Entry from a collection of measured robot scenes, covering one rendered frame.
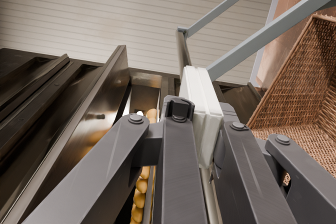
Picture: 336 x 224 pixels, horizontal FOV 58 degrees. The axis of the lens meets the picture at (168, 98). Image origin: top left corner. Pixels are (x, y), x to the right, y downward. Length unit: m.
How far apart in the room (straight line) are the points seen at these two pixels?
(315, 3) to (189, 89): 0.45
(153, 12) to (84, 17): 0.74
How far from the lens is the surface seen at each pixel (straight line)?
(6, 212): 0.59
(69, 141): 0.76
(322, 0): 0.59
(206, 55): 3.47
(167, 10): 3.35
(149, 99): 1.78
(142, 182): 1.41
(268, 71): 1.84
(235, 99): 1.63
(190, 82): 0.17
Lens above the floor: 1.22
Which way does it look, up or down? 3 degrees down
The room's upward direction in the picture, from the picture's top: 81 degrees counter-clockwise
